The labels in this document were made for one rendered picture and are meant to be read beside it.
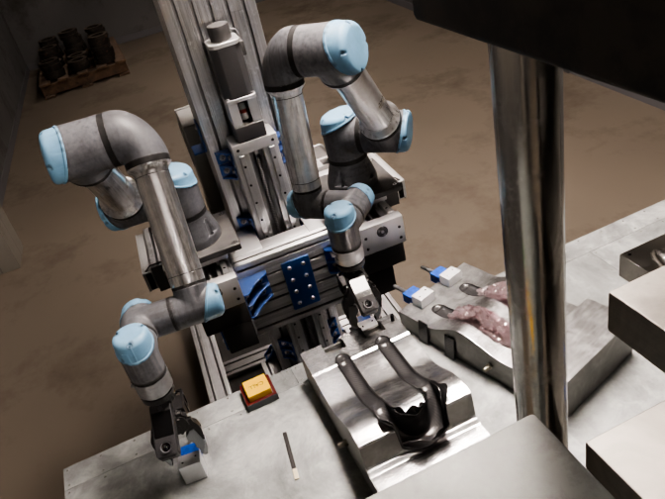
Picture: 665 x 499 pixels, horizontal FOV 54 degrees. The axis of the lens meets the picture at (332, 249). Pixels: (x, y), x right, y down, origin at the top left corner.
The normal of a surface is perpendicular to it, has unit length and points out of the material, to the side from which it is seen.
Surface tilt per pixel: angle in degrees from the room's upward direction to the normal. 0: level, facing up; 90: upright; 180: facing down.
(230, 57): 90
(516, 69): 90
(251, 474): 0
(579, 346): 0
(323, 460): 0
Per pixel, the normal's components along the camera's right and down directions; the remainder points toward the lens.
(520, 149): -0.46, 0.57
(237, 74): 0.33, 0.47
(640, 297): -0.21, -0.81
